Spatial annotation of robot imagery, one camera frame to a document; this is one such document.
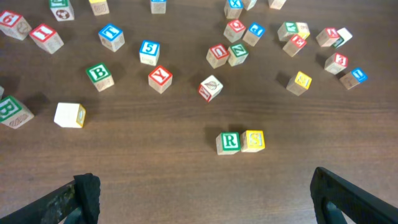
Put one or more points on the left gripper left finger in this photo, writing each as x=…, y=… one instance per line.
x=79, y=200

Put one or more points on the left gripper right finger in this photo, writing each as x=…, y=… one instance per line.
x=334, y=198

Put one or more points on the yellow S block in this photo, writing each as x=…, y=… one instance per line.
x=299, y=83
x=252, y=141

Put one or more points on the green R letter block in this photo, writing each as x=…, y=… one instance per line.
x=228, y=143

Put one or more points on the natural picture block left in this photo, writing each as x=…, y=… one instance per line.
x=70, y=115

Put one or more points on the green E letter block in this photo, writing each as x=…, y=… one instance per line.
x=14, y=113

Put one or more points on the green B letter block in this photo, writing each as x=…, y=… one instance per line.
x=100, y=76

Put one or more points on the blue 1 number block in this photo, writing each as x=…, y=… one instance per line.
x=353, y=78

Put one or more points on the red Y letter block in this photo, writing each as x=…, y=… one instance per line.
x=160, y=79

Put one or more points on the red 3 number block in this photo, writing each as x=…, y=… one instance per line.
x=336, y=63

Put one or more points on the blue 5 number block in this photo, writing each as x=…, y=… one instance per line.
x=149, y=52

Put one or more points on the red I letter block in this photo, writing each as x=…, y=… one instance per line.
x=46, y=38

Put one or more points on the blue T letter block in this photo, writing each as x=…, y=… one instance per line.
x=111, y=37

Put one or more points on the white leaf picture block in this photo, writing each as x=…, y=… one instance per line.
x=210, y=88

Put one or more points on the white picture block right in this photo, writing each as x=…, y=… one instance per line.
x=345, y=35

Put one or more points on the red A letter block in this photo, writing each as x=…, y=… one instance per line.
x=327, y=37

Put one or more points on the red E letter block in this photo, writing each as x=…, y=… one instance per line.
x=294, y=45

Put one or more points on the red 6 number block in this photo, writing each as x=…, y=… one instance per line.
x=14, y=25

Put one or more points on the yellow edged natural block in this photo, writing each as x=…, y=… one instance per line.
x=303, y=30

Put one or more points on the green J letter block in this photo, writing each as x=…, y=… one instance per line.
x=62, y=10

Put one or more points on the plain yellow top block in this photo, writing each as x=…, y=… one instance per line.
x=99, y=7

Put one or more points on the green V letter block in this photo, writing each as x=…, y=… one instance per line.
x=287, y=30

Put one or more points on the red U letter block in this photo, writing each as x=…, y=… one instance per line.
x=217, y=55

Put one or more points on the green Z letter block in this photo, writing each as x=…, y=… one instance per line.
x=238, y=54

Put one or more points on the blue D letter block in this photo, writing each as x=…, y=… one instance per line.
x=158, y=6

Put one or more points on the blue P letter block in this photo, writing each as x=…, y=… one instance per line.
x=253, y=34

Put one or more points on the red Q letter block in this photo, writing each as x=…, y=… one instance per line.
x=234, y=30

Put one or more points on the blue X letter block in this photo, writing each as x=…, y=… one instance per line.
x=233, y=9

